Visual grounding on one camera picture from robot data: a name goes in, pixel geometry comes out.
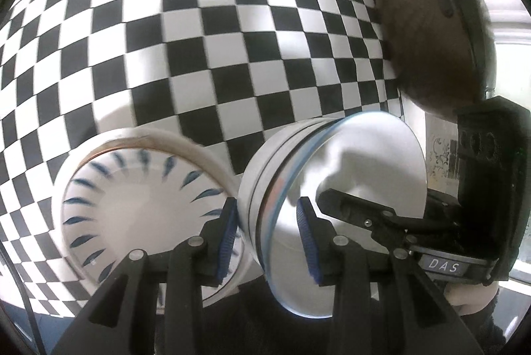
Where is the patterned white box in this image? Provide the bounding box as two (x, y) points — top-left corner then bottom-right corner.
(426, 118), (462, 195)

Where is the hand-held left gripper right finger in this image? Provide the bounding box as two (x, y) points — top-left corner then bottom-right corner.
(296, 196), (484, 355)

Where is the blue striped white bowl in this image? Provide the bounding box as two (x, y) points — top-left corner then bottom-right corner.
(52, 128), (252, 308)

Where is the dark brown pot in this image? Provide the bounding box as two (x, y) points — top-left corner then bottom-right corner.
(377, 0), (497, 116)

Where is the person's right forearm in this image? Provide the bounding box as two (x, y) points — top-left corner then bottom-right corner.
(445, 280), (521, 355)

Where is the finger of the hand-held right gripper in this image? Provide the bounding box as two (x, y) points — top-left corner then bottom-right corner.
(370, 223), (457, 254)
(316, 188), (428, 229)

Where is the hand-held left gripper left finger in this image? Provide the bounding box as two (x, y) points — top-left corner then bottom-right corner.
(50, 196), (239, 355)

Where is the black white checkerboard sheet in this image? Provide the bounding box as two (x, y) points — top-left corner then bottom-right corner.
(0, 0), (409, 318)

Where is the black cable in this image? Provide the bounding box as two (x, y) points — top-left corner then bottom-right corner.
(0, 246), (46, 355)

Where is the blue rimmed white bowl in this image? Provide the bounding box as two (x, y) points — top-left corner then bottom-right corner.
(259, 112), (428, 317)

